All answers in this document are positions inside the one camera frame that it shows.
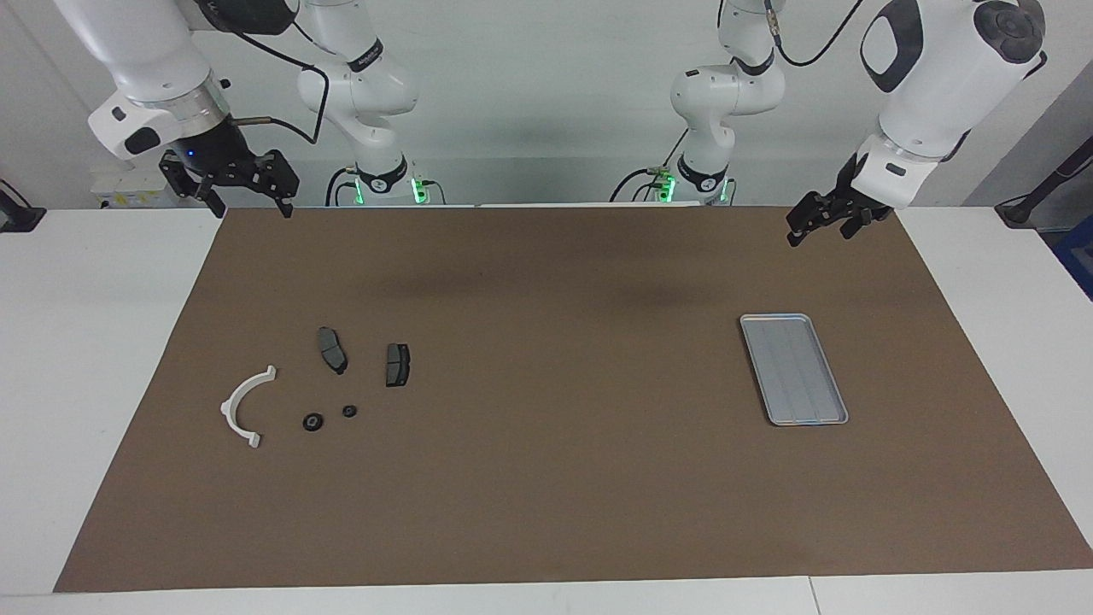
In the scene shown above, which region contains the black table clamp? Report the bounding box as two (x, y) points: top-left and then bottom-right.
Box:
(0, 179), (46, 233)

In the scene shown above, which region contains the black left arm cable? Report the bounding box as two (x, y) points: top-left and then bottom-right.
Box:
(764, 0), (863, 67)

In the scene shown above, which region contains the silver metal tray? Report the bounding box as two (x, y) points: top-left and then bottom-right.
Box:
(739, 313), (850, 427)

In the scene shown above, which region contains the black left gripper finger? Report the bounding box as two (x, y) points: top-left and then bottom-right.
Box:
(786, 193), (833, 249)
(841, 203), (895, 239)

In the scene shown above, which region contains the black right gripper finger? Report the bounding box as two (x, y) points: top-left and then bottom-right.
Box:
(254, 150), (301, 219)
(160, 156), (228, 219)

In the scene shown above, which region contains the brown table mat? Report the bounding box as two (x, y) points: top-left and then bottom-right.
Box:
(53, 205), (1093, 593)

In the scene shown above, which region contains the white curved plastic bracket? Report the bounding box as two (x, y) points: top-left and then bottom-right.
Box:
(220, 366), (278, 450)

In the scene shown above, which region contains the black stand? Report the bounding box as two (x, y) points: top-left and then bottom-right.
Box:
(995, 137), (1093, 230)

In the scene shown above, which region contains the blue bin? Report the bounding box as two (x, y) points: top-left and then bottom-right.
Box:
(1052, 214), (1093, 300)

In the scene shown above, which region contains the white wall box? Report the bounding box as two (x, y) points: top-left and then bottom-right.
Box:
(90, 167), (184, 210)

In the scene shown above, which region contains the grey oblong brake pad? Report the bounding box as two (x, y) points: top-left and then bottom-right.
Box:
(317, 326), (349, 376)

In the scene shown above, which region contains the black base cable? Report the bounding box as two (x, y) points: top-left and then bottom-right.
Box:
(610, 128), (694, 203)
(324, 167), (364, 206)

